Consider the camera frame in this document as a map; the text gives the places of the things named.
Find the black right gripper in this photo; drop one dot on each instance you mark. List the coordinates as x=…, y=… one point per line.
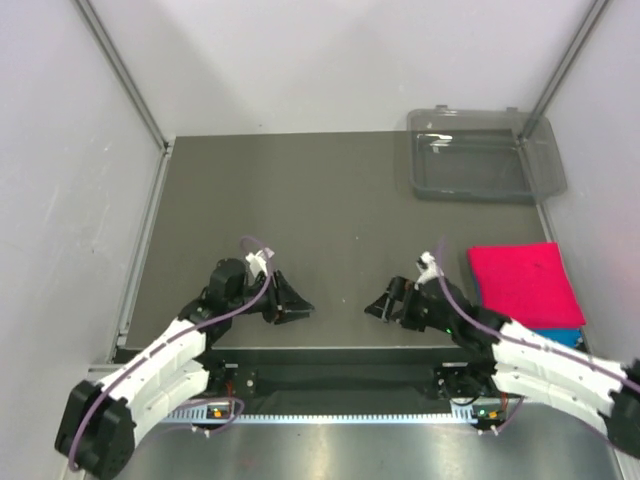
x=396, y=289

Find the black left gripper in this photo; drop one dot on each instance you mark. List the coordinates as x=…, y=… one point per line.
x=284, y=303

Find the red t shirt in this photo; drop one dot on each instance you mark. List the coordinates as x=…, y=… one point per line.
x=527, y=282

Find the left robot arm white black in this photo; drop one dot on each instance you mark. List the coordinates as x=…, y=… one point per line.
x=105, y=421

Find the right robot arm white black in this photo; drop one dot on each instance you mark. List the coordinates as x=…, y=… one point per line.
x=602, y=393

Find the clear plastic storage bin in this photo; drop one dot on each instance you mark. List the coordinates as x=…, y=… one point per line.
x=483, y=156

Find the blue folded t shirt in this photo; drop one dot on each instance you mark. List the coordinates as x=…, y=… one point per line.
x=557, y=336

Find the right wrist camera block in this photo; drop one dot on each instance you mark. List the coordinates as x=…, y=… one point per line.
x=430, y=274

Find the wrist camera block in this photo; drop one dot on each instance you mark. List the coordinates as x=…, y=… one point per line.
x=224, y=292
x=430, y=274

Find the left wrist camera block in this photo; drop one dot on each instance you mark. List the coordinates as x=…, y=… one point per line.
x=224, y=292

